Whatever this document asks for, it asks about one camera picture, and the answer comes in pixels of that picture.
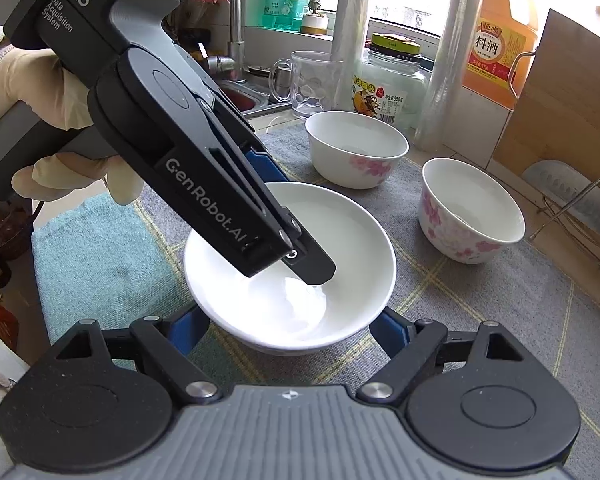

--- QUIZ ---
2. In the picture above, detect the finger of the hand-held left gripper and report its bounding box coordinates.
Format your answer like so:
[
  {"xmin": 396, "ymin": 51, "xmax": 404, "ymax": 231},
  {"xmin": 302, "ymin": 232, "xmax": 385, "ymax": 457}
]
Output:
[
  {"xmin": 152, "ymin": 144, "xmax": 337, "ymax": 286},
  {"xmin": 240, "ymin": 142, "xmax": 288, "ymax": 187}
]

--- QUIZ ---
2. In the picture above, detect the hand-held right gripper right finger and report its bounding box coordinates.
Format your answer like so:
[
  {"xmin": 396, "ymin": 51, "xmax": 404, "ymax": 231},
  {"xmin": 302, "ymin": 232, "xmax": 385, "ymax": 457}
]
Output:
[{"xmin": 355, "ymin": 305, "xmax": 538, "ymax": 406}]

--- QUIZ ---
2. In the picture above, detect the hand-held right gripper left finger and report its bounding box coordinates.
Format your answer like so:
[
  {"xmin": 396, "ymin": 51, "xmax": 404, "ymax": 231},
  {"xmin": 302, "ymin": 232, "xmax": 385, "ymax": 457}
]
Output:
[{"xmin": 42, "ymin": 305, "xmax": 223, "ymax": 406}]

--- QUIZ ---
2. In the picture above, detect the shallow white pink-flower bowl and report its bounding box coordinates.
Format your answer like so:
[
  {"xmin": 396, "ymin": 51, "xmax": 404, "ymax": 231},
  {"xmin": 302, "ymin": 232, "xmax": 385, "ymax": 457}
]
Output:
[{"xmin": 183, "ymin": 181, "xmax": 397, "ymax": 357}]

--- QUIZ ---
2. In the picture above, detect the red basin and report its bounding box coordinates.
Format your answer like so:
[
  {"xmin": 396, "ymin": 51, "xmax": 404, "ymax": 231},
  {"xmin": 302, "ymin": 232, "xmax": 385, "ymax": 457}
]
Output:
[{"xmin": 220, "ymin": 85, "xmax": 261, "ymax": 116}]

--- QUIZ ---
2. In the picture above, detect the large white pink-flower bowl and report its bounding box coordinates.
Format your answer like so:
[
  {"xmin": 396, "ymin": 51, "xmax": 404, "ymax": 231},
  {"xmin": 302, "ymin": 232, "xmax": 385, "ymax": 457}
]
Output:
[{"xmin": 305, "ymin": 111, "xmax": 410, "ymax": 190}]

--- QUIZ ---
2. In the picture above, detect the deep white pink-flower bowl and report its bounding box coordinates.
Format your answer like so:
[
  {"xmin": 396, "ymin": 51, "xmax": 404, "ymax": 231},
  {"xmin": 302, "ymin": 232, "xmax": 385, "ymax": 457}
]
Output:
[{"xmin": 418, "ymin": 158, "xmax": 526, "ymax": 264}]

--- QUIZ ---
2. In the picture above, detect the person's left hand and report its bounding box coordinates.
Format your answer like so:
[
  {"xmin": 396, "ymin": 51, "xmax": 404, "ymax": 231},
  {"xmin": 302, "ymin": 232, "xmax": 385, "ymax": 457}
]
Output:
[{"xmin": 0, "ymin": 45, "xmax": 146, "ymax": 207}]

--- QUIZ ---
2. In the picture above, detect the grey checked mat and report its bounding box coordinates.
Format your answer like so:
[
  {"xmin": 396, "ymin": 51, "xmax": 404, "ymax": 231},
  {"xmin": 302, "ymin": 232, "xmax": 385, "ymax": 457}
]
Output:
[{"xmin": 130, "ymin": 120, "xmax": 600, "ymax": 480}]

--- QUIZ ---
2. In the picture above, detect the stainless steel sink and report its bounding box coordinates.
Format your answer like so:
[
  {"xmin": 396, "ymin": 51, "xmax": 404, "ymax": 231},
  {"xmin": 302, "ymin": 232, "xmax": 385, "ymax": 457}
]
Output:
[{"xmin": 215, "ymin": 62, "xmax": 301, "ymax": 121}]

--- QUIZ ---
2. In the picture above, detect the clear glass mug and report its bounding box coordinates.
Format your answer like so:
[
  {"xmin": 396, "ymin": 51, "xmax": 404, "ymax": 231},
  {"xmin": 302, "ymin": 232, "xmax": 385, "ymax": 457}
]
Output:
[{"xmin": 269, "ymin": 50, "xmax": 345, "ymax": 120}]

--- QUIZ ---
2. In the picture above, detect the teal towel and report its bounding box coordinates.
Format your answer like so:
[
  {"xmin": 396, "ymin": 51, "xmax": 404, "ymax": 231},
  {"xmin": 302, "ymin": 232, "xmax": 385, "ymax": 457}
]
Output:
[{"xmin": 30, "ymin": 197, "xmax": 201, "ymax": 361}]

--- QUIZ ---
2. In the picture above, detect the metal faucet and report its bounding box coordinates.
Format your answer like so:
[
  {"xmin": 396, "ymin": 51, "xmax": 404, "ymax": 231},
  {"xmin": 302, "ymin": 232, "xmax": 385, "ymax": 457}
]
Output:
[{"xmin": 200, "ymin": 0, "xmax": 246, "ymax": 83}]

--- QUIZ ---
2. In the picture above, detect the green-lid glass jar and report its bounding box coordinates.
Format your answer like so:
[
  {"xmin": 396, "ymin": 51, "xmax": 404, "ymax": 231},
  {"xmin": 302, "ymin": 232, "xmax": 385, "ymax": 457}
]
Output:
[{"xmin": 352, "ymin": 34, "xmax": 431, "ymax": 133}]

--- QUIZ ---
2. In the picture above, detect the small potted plant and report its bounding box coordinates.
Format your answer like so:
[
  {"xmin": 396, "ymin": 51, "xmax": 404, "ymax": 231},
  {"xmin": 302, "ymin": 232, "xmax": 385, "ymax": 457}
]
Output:
[{"xmin": 300, "ymin": 0, "xmax": 331, "ymax": 37}]

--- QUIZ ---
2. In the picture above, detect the roll of plastic bags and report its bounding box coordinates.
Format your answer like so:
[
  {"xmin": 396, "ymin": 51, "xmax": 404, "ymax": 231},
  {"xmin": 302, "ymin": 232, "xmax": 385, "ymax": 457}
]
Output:
[{"xmin": 330, "ymin": 0, "xmax": 372, "ymax": 111}]

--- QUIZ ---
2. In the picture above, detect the pile of colourful packets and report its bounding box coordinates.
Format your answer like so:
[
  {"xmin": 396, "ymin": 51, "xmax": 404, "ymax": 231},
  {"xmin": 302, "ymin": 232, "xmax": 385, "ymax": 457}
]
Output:
[{"xmin": 0, "ymin": 195, "xmax": 33, "ymax": 351}]

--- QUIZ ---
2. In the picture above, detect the cling film roll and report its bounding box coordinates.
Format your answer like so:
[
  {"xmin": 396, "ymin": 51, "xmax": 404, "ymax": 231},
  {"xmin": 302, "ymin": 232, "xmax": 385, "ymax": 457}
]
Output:
[{"xmin": 414, "ymin": 0, "xmax": 490, "ymax": 152}]

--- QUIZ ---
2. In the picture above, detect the orange cooking wine bottle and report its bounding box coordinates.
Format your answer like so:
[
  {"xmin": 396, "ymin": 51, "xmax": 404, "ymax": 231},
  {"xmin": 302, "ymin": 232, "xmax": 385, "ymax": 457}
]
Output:
[{"xmin": 461, "ymin": 0, "xmax": 540, "ymax": 110}]

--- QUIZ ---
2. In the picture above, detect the wooden cutting board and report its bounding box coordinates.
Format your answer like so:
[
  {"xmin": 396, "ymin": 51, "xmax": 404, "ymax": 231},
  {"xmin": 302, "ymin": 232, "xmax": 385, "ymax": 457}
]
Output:
[{"xmin": 492, "ymin": 7, "xmax": 600, "ymax": 201}]

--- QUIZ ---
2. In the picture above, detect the wire rack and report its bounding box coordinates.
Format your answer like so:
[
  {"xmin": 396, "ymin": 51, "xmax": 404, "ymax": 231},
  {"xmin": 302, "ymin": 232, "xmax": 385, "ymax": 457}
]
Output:
[{"xmin": 527, "ymin": 167, "xmax": 600, "ymax": 308}]

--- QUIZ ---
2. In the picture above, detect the steel cleaver black handle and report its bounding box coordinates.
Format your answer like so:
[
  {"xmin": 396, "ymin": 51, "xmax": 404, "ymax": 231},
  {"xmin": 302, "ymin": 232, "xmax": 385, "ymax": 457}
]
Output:
[{"xmin": 522, "ymin": 160, "xmax": 600, "ymax": 253}]

